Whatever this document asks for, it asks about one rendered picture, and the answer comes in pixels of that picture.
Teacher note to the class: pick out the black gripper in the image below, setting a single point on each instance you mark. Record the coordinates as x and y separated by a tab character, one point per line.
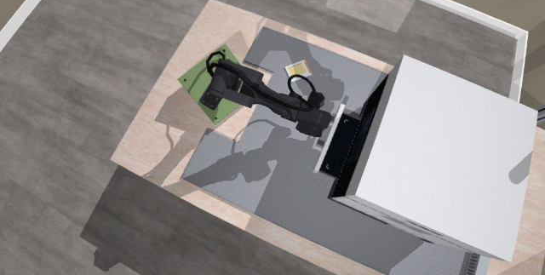
308	129

